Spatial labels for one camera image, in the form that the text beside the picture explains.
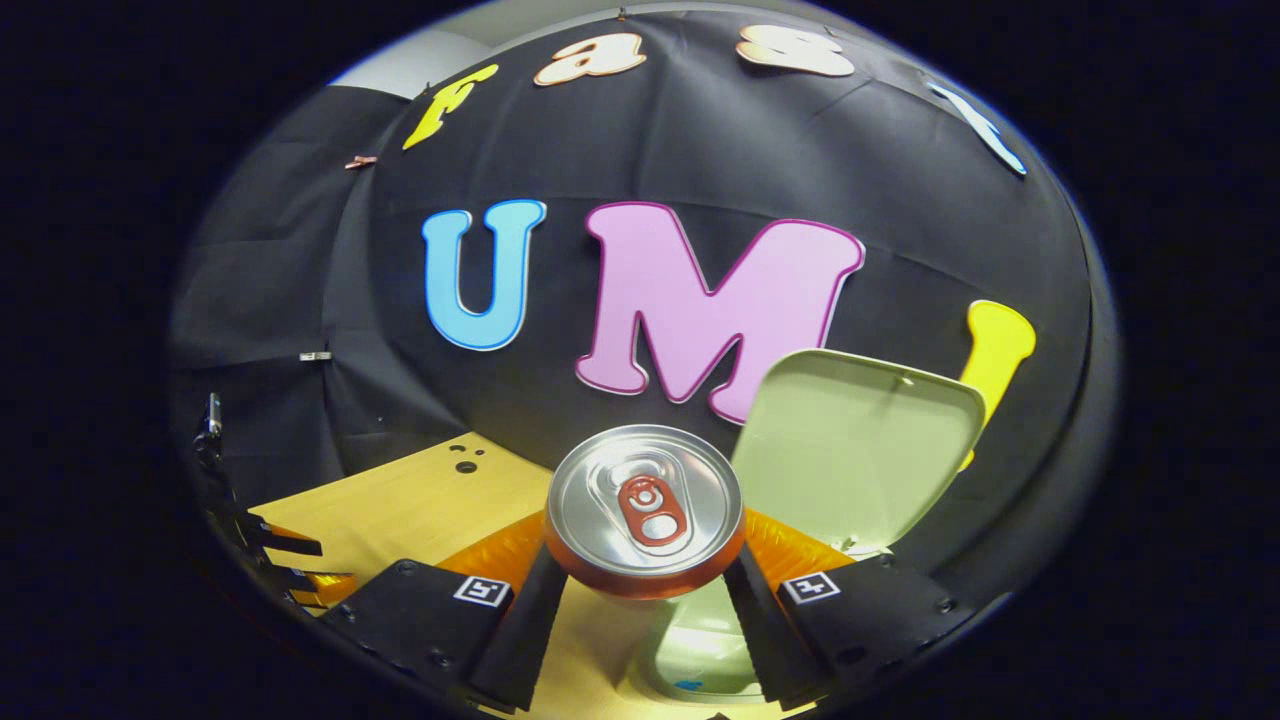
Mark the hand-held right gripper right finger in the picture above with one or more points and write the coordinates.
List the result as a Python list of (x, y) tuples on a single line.
[(760, 640)]

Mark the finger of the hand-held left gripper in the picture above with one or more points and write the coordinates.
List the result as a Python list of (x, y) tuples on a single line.
[(285, 538), (320, 585)]

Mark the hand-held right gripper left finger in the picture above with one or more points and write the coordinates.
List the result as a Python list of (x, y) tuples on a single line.
[(520, 640)]

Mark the orange pop can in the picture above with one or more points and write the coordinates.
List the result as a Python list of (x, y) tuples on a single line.
[(640, 500)]

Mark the white desktop garbage bin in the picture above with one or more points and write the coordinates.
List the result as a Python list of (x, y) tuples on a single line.
[(850, 450)]

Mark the wooden desktop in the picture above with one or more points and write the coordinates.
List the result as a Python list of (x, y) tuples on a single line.
[(400, 510)]

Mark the copper metal clip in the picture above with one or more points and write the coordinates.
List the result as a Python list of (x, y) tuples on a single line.
[(361, 161)]

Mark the black backdrop cloth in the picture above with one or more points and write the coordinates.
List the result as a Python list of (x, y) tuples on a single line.
[(700, 150)]

